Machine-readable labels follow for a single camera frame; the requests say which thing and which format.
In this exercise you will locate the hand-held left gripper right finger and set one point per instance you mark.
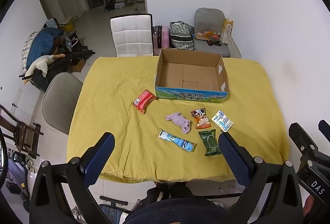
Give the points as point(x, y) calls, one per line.
point(234, 159)

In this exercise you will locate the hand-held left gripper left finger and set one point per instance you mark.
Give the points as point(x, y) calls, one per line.
point(99, 159)

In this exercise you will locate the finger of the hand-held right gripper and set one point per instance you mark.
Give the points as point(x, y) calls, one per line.
point(300, 136)
point(324, 129)

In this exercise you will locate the green wet wipes packet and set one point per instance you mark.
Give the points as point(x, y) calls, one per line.
point(209, 142)

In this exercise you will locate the white blue tissue packet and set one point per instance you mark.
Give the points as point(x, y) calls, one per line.
point(221, 120)

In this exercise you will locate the orange snack packet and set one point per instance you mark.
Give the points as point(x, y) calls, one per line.
point(201, 118)

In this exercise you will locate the light blue long packet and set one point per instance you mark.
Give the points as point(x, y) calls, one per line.
point(178, 141)

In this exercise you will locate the purple cloth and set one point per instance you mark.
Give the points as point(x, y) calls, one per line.
point(180, 120)

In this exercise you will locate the red snack packet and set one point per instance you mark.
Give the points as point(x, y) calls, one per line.
point(144, 101)

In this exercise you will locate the person's right hand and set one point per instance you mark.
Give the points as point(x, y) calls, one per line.
point(308, 206)

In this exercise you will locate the yellow tablecloth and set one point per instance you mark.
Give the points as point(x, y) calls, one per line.
point(108, 100)

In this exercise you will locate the grey round-backed chair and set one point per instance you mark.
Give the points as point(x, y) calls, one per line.
point(60, 102)

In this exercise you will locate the person's dark blue sweater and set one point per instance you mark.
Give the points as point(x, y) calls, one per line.
point(175, 211)

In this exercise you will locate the dark wooden folding chair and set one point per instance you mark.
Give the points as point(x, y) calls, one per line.
point(23, 133)

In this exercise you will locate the bicycle wheel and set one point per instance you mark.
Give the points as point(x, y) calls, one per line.
point(5, 159)

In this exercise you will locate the small brown cardboard box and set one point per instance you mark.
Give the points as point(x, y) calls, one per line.
point(78, 66)

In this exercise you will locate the white goose plush toy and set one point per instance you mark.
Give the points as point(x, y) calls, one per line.
point(41, 64)

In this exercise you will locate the red black tool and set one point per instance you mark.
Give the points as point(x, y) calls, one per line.
point(214, 42)

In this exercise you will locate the yellow white package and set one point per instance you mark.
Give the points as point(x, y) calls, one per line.
point(226, 31)

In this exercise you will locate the white padded chair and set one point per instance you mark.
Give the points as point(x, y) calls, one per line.
point(131, 35)

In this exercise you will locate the small orange wrapper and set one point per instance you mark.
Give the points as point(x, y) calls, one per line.
point(208, 33)

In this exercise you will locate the dark blue cloth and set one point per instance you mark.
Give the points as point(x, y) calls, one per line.
point(41, 43)

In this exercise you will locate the plaid blanket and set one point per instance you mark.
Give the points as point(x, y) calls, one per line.
point(27, 46)

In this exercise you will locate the black white patterned bag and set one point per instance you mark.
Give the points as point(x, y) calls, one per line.
point(180, 35)

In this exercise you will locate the yellow bag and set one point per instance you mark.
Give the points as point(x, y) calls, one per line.
point(69, 26)

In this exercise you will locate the pink suitcase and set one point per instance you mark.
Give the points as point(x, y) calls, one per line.
point(163, 38)

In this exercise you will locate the grey cushioned chair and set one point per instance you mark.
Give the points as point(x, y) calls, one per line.
point(206, 17)

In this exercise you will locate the black folded stroller frame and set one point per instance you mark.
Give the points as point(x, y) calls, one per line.
point(74, 55)

